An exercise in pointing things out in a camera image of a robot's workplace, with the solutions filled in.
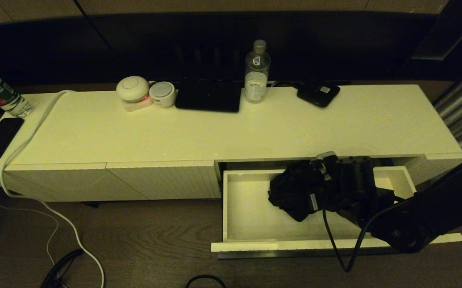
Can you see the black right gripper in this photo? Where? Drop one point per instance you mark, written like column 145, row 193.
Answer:
column 333, row 196

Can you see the black umbrella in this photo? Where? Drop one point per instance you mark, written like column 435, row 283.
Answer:
column 291, row 192

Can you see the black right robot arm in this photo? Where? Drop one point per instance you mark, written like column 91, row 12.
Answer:
column 435, row 212

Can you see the white low cabinet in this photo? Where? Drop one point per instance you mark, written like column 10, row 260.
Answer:
column 135, row 131

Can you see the small black labelled box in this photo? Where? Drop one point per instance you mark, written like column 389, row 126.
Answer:
column 315, row 96

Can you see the clear bottle with grey cap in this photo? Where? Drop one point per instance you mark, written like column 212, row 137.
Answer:
column 256, row 83

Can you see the black flat rectangular device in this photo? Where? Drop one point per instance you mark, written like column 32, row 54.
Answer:
column 209, row 97

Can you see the small white round speaker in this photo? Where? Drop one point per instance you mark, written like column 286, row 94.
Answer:
column 162, row 95

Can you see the white base with pink light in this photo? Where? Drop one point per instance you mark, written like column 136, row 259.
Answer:
column 138, row 106

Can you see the large white dome device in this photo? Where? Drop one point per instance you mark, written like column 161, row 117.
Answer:
column 132, row 88

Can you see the black smartphone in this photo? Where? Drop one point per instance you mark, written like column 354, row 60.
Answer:
column 0, row 137

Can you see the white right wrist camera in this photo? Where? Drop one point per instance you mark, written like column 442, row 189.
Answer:
column 327, row 155

